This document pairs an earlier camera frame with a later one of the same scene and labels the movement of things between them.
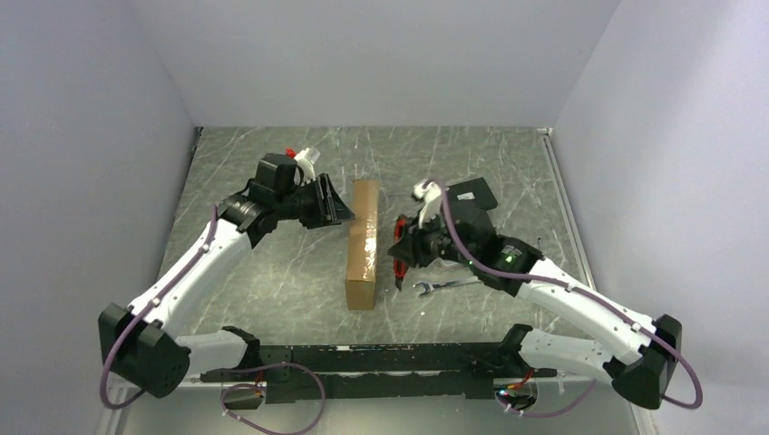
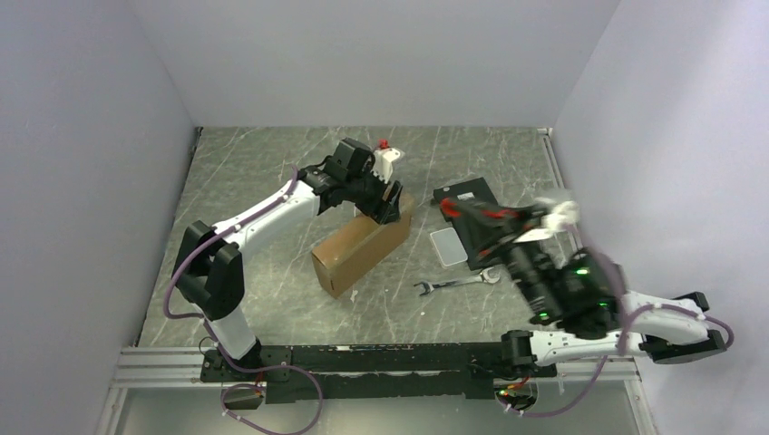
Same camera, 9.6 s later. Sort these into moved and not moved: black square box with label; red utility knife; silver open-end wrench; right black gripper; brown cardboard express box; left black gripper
Moved: red utility knife; left black gripper; right black gripper; brown cardboard express box
Not moved: silver open-end wrench; black square box with label
